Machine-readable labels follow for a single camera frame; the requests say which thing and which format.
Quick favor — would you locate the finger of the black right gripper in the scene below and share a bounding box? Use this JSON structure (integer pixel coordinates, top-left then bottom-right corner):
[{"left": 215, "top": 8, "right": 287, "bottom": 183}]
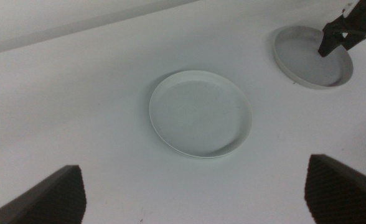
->
[
  {"left": 318, "top": 15, "right": 347, "bottom": 58},
  {"left": 341, "top": 29, "right": 366, "bottom": 52}
]

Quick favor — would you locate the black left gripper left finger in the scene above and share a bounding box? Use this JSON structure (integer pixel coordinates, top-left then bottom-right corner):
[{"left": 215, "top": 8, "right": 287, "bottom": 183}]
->
[{"left": 0, "top": 164, "right": 87, "bottom": 224}]

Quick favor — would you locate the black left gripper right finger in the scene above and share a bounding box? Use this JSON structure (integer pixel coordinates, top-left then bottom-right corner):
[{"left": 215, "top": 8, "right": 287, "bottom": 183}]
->
[{"left": 304, "top": 154, "right": 366, "bottom": 224}]

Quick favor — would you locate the grey shallow bowl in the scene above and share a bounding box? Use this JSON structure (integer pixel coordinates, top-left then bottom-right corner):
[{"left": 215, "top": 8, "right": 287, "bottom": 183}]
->
[{"left": 272, "top": 25, "right": 354, "bottom": 90}]

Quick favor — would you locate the pale green shallow bowl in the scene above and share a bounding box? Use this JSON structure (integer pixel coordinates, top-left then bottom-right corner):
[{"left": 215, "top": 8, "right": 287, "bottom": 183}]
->
[{"left": 151, "top": 124, "right": 249, "bottom": 160}]

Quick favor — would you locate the white shallow bowl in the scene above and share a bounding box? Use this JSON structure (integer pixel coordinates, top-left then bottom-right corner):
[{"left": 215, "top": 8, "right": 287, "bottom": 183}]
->
[{"left": 148, "top": 70, "right": 253, "bottom": 158}]

